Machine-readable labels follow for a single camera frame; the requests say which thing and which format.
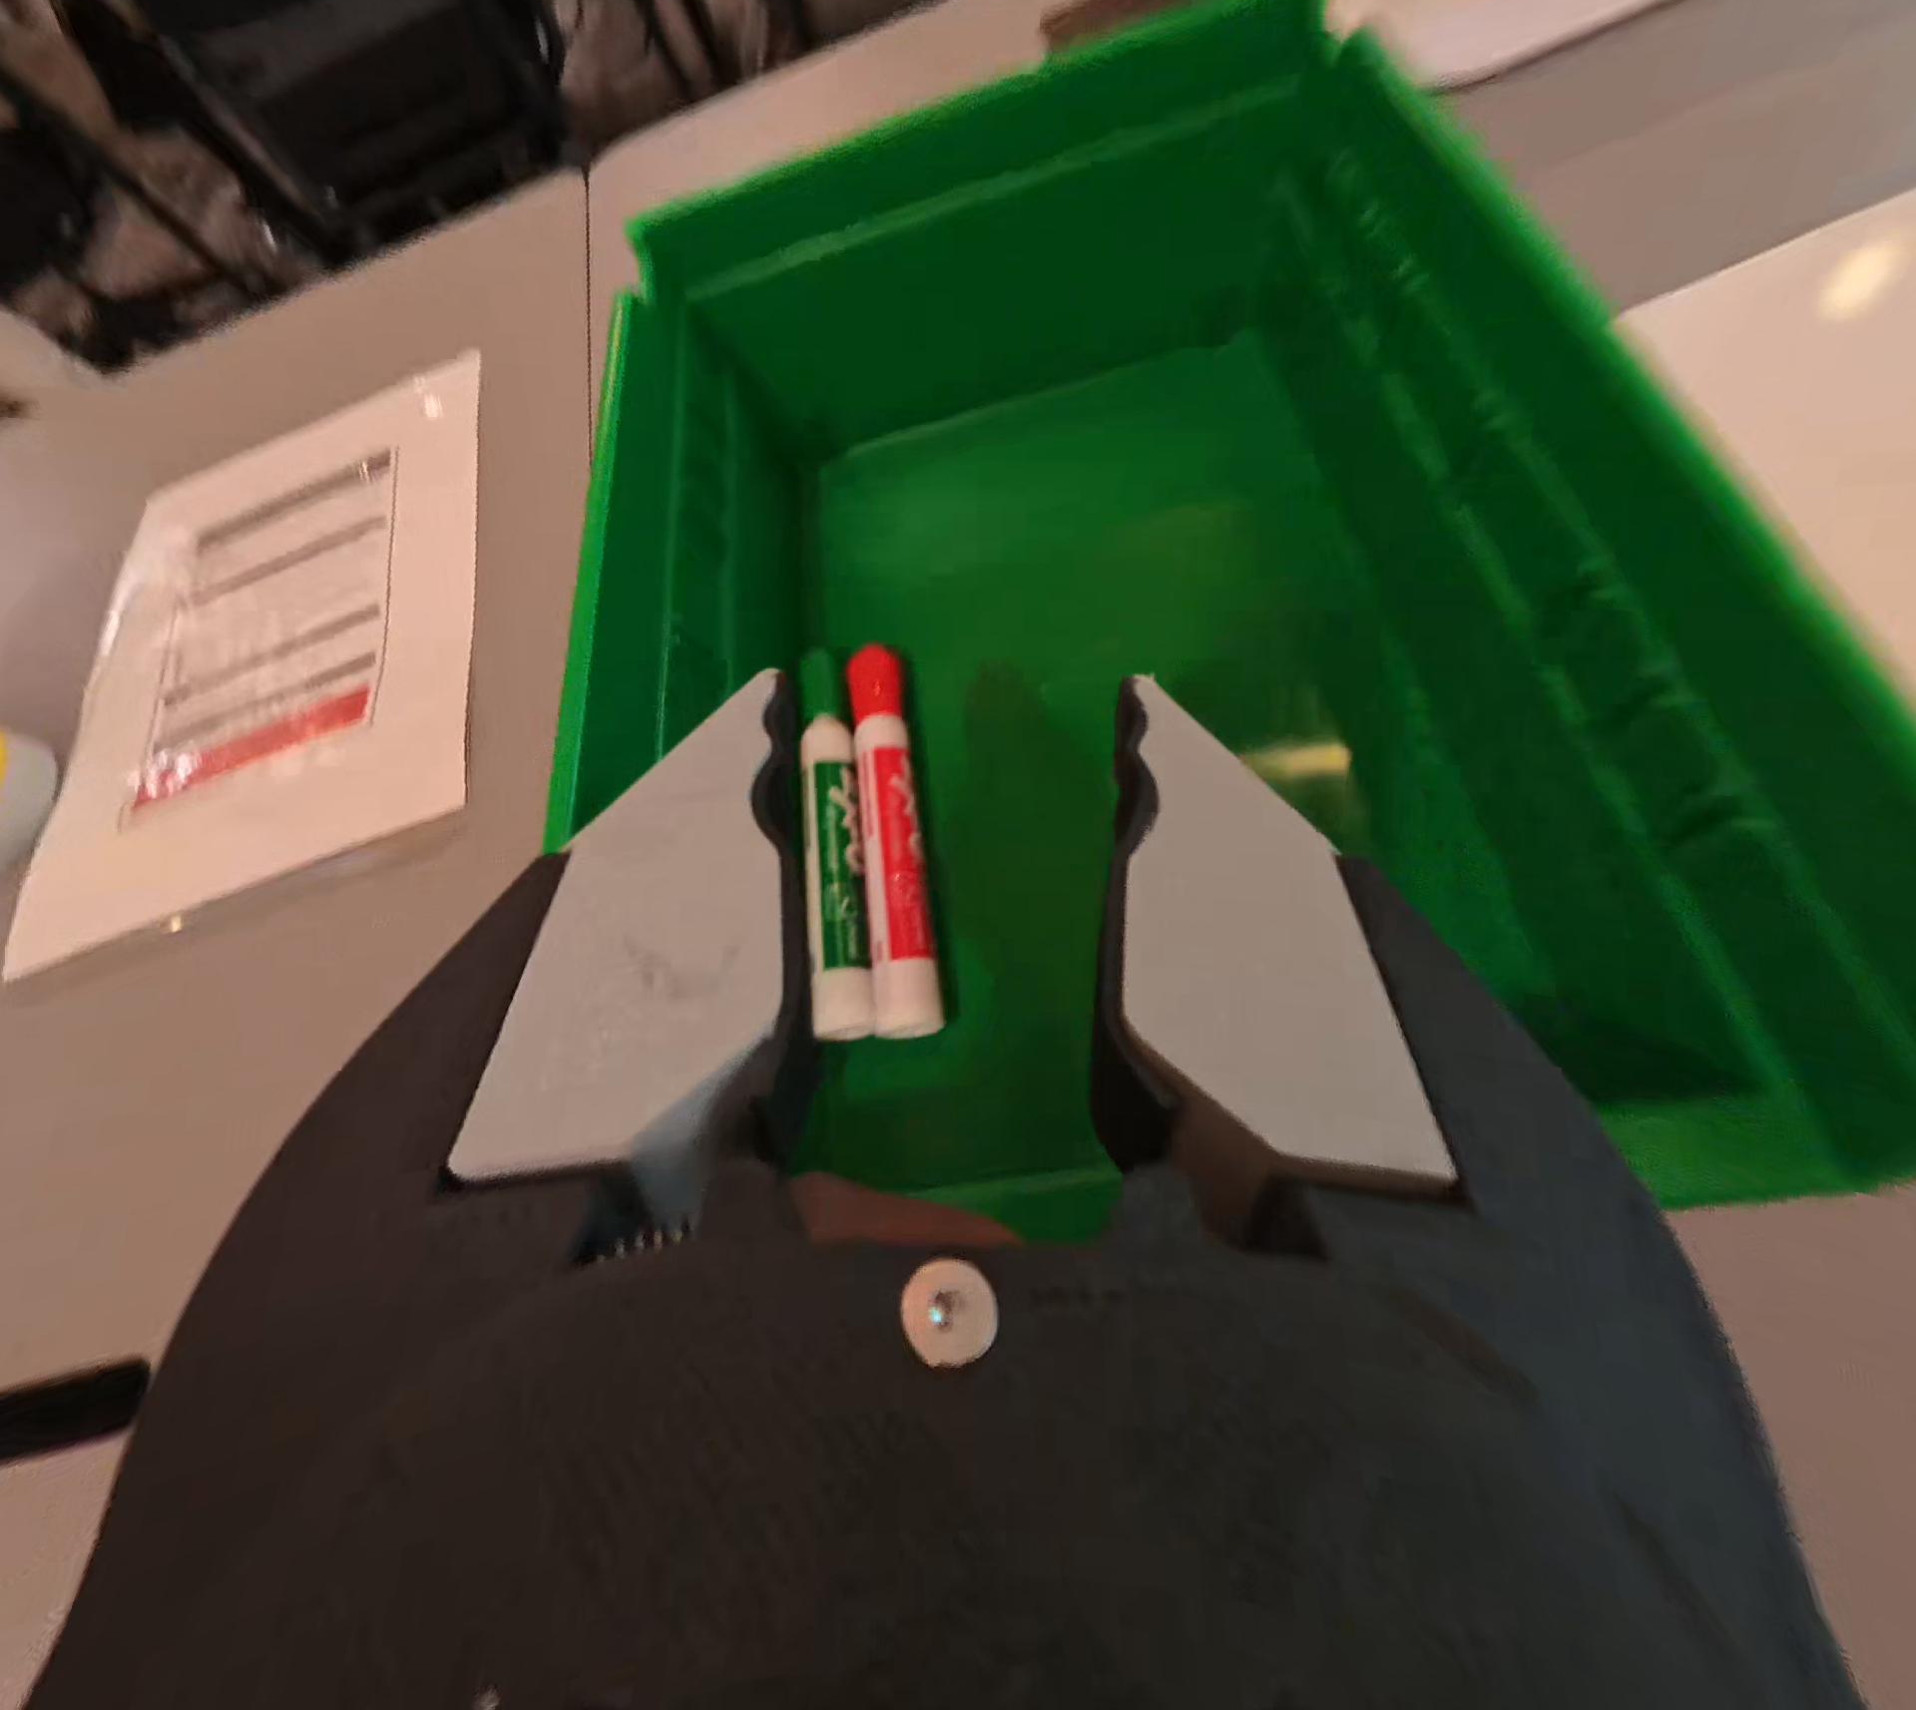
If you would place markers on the printed sheet in sleeve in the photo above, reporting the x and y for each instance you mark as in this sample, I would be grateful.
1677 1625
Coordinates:
269 662

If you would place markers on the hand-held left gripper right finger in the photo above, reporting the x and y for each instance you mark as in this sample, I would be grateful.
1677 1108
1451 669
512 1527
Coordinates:
1271 992

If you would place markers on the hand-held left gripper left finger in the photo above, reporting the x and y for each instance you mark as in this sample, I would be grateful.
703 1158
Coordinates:
630 992

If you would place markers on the black pen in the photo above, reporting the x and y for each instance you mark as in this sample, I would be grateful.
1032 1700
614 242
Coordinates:
68 1409

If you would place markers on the white red whiteboard marker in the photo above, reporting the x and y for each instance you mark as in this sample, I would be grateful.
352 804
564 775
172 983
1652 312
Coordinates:
897 871

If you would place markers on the white green whiteboard marker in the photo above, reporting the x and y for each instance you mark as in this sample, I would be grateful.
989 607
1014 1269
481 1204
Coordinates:
835 871

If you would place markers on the green plastic bin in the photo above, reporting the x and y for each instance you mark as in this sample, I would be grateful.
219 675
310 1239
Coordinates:
1122 468

